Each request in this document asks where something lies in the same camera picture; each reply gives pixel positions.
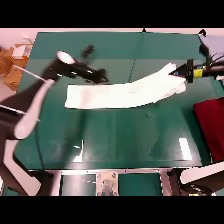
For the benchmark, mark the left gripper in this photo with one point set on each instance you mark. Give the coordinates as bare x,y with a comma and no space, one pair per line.
93,74

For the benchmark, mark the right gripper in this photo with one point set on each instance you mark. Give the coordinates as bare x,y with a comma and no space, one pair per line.
192,71

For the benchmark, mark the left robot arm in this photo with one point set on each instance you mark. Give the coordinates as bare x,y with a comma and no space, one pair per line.
30,113

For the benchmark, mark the brown cardboard box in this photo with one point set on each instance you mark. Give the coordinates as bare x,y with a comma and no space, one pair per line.
11,68

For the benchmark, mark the silver frame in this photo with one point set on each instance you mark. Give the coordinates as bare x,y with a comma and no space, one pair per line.
106,181

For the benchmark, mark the white garment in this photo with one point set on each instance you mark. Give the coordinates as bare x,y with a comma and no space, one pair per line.
110,96

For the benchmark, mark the red garment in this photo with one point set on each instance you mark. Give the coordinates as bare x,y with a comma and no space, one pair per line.
211,128

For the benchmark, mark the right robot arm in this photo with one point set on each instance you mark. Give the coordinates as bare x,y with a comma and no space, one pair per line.
203,176

